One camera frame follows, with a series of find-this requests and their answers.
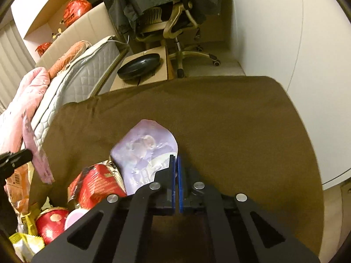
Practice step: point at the black round pan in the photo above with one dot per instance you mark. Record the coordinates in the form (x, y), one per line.
(139, 65)

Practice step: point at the gold foil snack packet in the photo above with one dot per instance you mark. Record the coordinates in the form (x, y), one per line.
(30, 220)

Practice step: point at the yellow snack packet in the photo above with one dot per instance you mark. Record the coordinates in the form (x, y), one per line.
(27, 246)

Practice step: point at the pink-lidded white cup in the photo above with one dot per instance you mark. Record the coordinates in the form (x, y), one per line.
(74, 216)

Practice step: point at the beige office chair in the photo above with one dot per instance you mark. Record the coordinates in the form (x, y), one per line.
(175, 24)

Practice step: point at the lavender printed packet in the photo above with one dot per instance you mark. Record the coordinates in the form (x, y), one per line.
(142, 148)

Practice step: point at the small red lantern ornament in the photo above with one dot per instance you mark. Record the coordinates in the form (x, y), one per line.
(44, 48)

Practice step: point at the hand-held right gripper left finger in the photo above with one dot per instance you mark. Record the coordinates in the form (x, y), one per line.
(172, 186)

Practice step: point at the beige wall shelf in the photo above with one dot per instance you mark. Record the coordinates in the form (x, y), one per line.
(54, 8)

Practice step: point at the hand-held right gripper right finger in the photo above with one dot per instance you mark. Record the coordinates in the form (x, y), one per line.
(180, 189)

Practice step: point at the cardboard box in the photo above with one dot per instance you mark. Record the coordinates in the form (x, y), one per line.
(156, 78)

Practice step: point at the beige padded headboard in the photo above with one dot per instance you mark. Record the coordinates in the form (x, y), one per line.
(90, 24)

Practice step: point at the orange cushion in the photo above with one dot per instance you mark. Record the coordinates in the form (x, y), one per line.
(65, 57)

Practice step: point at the pink blanket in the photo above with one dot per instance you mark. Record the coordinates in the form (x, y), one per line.
(22, 101)

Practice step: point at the red cylindrical can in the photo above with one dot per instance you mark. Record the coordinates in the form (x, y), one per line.
(50, 224)

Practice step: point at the white quilted mattress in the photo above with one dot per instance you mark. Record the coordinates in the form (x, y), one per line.
(82, 71)

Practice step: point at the red snack packet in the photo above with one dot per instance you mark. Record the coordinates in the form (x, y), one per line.
(96, 183)

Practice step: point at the large red lantern ornament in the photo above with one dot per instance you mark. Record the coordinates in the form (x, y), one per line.
(76, 9)

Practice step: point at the beige curtain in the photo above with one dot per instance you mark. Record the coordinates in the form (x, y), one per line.
(13, 60)

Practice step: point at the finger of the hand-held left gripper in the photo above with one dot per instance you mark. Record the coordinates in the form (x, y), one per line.
(17, 157)

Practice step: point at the orange snack packet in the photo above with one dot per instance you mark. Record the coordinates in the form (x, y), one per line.
(19, 178)

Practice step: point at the small plush toy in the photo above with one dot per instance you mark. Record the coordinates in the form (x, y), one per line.
(57, 34)

